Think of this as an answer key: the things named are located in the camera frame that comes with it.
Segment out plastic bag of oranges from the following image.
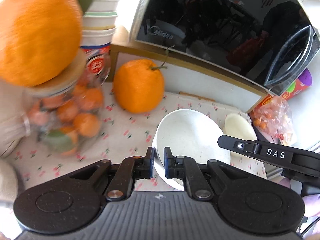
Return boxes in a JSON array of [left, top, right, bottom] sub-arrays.
[[249, 96, 293, 144]]

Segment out black Midea microwave oven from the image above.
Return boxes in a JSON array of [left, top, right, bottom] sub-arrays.
[[130, 0, 319, 95]]

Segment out white speckled plate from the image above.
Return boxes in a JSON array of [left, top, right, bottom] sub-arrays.
[[152, 109, 231, 191]]

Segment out stacked paper cups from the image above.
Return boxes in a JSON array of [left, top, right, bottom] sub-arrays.
[[80, 0, 118, 81]]

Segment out glass jar of tangerines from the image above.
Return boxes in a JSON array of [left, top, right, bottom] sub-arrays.
[[22, 49, 104, 156]]

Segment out red gift box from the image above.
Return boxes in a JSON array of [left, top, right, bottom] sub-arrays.
[[260, 67, 314, 106]]

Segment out white wood-framed shelf board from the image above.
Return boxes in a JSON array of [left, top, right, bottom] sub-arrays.
[[108, 42, 267, 113]]

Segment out cream white bowl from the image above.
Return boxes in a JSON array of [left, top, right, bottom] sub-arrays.
[[222, 113, 257, 141]]

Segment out large orange with stem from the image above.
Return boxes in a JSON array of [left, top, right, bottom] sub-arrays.
[[113, 59, 165, 114]]

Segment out cherry print white cloth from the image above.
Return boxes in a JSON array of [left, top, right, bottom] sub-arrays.
[[5, 83, 251, 188]]

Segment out large orange on jar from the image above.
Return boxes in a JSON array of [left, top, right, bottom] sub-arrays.
[[1, 0, 82, 87]]

